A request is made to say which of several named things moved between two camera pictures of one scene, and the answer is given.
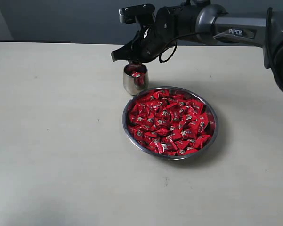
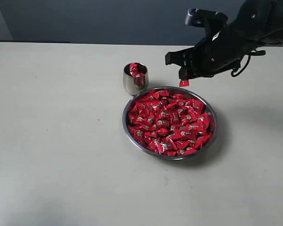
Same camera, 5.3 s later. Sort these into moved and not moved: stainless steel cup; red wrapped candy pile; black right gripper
Moved: black right gripper
Not moved: red wrapped candy pile; stainless steel cup
